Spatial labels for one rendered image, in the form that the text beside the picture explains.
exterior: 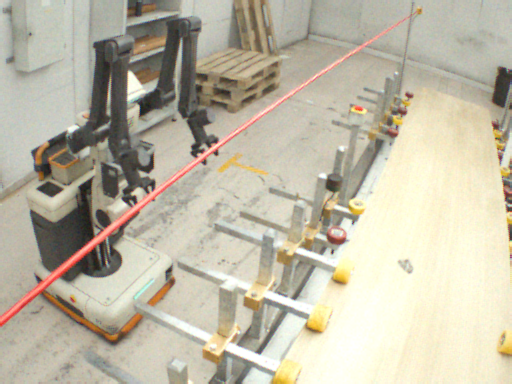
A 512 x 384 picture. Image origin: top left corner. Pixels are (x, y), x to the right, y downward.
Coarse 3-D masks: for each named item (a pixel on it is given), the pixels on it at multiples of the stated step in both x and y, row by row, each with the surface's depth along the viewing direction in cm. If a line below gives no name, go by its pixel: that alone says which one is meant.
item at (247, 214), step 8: (240, 216) 190; (248, 216) 188; (256, 216) 187; (264, 216) 187; (264, 224) 187; (272, 224) 185; (280, 224) 184; (288, 224) 184; (288, 232) 183; (320, 240) 178; (336, 248) 176
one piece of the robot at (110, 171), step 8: (136, 136) 191; (136, 144) 192; (144, 144) 194; (152, 144) 194; (152, 152) 195; (112, 160) 179; (152, 160) 198; (104, 168) 177; (112, 168) 175; (120, 168) 175; (144, 168) 202; (152, 168) 200; (104, 176) 180; (112, 176) 176; (120, 176) 177; (104, 184) 182; (112, 184) 179; (104, 192) 184; (112, 192) 182
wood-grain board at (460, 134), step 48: (432, 96) 356; (432, 144) 262; (480, 144) 276; (384, 192) 205; (432, 192) 209; (480, 192) 215; (384, 240) 173; (432, 240) 175; (480, 240) 177; (336, 288) 148; (384, 288) 148; (432, 288) 149; (480, 288) 149; (336, 336) 128; (384, 336) 129; (432, 336) 128; (480, 336) 128
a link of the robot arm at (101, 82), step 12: (120, 36) 134; (96, 48) 134; (120, 48) 131; (96, 60) 138; (96, 72) 141; (108, 72) 142; (96, 84) 143; (108, 84) 146; (96, 96) 146; (96, 108) 148; (96, 120) 150; (108, 120) 158; (84, 132) 153; (96, 132) 153
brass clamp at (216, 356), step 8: (216, 336) 117; (224, 336) 117; (232, 336) 118; (208, 344) 114; (216, 344) 114; (224, 344) 115; (208, 352) 112; (216, 352) 112; (224, 352) 115; (208, 360) 114; (216, 360) 113
